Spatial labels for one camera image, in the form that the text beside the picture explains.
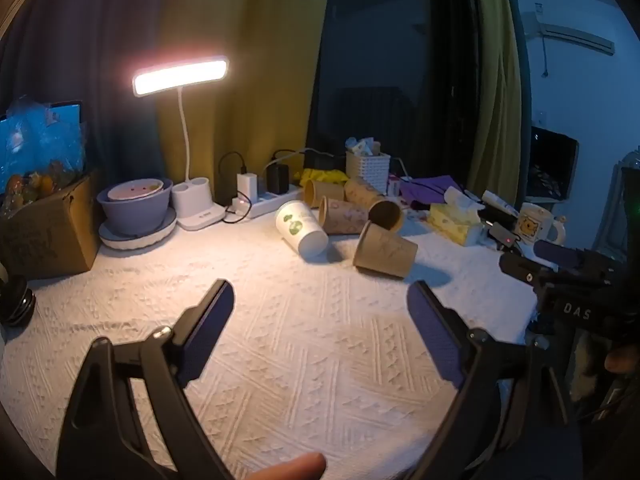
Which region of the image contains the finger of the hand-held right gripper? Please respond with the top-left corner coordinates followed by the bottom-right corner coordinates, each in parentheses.
top-left (499, 251), bottom-right (542, 287)
top-left (533, 240), bottom-right (584, 267)

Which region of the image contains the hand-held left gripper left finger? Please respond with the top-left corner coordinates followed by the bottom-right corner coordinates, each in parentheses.
top-left (55, 279), bottom-right (236, 480)

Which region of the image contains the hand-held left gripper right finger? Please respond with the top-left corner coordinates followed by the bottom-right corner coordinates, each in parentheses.
top-left (400, 281), bottom-right (583, 480)

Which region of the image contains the brown paper cup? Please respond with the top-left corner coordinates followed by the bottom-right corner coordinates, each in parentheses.
top-left (318, 196), bottom-right (371, 235)
top-left (352, 220), bottom-right (419, 279)
top-left (344, 176), bottom-right (403, 233)
top-left (304, 178), bottom-right (347, 209)

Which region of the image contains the white paper cup green print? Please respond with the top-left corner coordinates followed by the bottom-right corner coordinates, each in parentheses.
top-left (274, 200), bottom-right (329, 259)

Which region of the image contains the person's right hand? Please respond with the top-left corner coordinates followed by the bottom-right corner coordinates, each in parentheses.
top-left (604, 344), bottom-right (640, 374)

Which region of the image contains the person's left hand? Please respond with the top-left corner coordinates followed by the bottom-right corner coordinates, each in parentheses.
top-left (235, 451), bottom-right (327, 480)

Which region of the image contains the black device with red light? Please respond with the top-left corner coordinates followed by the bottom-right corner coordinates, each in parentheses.
top-left (487, 224), bottom-right (522, 252)

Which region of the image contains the white mug yellow print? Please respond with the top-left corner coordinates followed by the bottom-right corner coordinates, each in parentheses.
top-left (515, 202), bottom-right (567, 247)

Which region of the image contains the yellow tissue pack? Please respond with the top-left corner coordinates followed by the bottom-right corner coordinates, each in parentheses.
top-left (427, 202), bottom-right (485, 247)

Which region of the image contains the dark monitor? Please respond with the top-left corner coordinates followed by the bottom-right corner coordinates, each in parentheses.
top-left (527, 125), bottom-right (580, 201)

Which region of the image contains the white textured tablecloth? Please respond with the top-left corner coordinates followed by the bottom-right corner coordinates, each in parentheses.
top-left (0, 205), bottom-right (543, 480)

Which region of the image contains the purple cloth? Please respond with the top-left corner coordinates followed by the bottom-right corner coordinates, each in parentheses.
top-left (399, 175), bottom-right (473, 212)

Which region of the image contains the white scalloped plate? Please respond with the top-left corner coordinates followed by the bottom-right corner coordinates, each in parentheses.
top-left (98, 206), bottom-right (178, 251)

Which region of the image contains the purple bowl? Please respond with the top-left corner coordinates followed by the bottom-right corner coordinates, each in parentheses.
top-left (96, 178), bottom-right (174, 237)

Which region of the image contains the white power strip with chargers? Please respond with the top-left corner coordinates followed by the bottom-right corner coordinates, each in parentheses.
top-left (217, 148), bottom-right (321, 224)

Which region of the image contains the pink dish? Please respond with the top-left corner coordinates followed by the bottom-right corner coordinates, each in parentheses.
top-left (107, 179), bottom-right (165, 202)

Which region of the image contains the black charger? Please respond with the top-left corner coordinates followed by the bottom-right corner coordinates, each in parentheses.
top-left (266, 163), bottom-right (290, 194)

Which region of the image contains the white woven basket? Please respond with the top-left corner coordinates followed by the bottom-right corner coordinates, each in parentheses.
top-left (345, 151), bottom-right (391, 195)

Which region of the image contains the cardboard box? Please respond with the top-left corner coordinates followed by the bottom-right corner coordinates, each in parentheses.
top-left (0, 170), bottom-right (103, 281)

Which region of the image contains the yellow cloth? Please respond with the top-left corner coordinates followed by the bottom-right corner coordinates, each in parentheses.
top-left (295, 167), bottom-right (350, 187)

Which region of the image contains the black round object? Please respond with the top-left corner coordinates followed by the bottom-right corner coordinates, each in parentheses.
top-left (0, 274), bottom-right (37, 327)

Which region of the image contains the white desk lamp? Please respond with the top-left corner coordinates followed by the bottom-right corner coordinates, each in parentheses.
top-left (132, 55), bottom-right (231, 231)

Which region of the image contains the white air conditioner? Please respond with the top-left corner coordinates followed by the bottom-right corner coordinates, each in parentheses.
top-left (520, 21), bottom-right (616, 56)

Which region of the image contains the plastic bag of oranges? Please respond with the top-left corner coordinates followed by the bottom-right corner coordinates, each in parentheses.
top-left (0, 96), bottom-right (90, 218)

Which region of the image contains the yellow curtain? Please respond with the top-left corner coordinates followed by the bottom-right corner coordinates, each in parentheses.
top-left (155, 0), bottom-right (526, 206)

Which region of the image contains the dark curtain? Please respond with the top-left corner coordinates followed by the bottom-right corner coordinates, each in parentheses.
top-left (0, 0), bottom-right (173, 181)

